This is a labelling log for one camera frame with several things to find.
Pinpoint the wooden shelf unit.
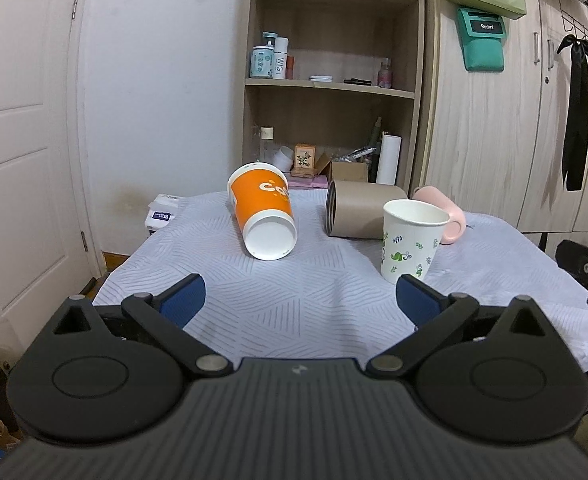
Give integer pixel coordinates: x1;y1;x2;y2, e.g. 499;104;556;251
241;0;427;196

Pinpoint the pink tray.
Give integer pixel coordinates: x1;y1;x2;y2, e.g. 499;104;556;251
289;172;329;189

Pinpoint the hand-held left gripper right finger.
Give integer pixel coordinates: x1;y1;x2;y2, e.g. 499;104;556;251
366;274;549;378

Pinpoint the green pouch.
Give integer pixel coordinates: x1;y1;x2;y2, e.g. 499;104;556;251
456;5;507;72

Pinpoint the black ribbon bow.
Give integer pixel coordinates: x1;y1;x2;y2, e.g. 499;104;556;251
556;34;588;192

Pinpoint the white door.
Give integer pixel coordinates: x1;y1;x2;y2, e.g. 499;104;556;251
0;0;100;341

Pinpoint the white paper roll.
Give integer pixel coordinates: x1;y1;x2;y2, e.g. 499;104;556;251
377;132;402;186

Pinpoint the brown tumbler cup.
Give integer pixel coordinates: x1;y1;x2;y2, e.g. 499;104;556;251
325;179;409;239

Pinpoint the orange paper cup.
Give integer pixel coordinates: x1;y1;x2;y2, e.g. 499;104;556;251
227;162;299;261

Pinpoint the clear bottle with beige cap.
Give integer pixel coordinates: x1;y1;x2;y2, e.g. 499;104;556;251
259;126;275;163

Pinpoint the pale patterned table cloth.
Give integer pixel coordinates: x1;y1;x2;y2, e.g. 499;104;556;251
92;191;588;371

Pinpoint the pink mug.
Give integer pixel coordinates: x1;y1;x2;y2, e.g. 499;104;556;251
412;185;467;245

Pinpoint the white tube bottle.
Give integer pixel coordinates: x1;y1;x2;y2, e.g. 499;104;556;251
274;37;289;80

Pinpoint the wooden wardrobe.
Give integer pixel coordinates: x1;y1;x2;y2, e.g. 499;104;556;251
424;0;588;233

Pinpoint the white box with blue label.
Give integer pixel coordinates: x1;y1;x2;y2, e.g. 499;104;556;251
144;193;182;233

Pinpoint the cardboard box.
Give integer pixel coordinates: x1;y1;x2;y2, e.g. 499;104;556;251
314;155;369;183

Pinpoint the floral print box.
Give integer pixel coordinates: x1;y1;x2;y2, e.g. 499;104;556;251
294;144;316;176

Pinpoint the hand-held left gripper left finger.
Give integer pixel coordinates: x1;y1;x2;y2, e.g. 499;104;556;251
49;274;235;380

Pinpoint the white floral paper cup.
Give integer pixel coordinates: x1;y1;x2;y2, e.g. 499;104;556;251
381;199;450;286

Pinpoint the teal pump bottle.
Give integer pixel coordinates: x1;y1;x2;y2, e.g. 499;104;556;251
250;32;276;79

